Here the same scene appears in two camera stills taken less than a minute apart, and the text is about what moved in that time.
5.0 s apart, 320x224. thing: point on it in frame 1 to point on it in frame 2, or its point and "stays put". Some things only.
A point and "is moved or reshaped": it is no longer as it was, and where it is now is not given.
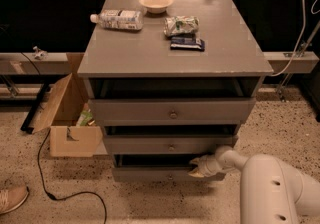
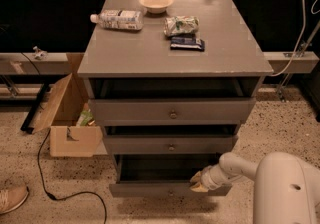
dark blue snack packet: (187, 43) stays put
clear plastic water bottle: (120, 19) stays put
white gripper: (205, 165) to (207, 178)
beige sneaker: (12, 196) stays put
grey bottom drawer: (160, 168) is moved or reshaped
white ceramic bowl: (156, 3) stays put
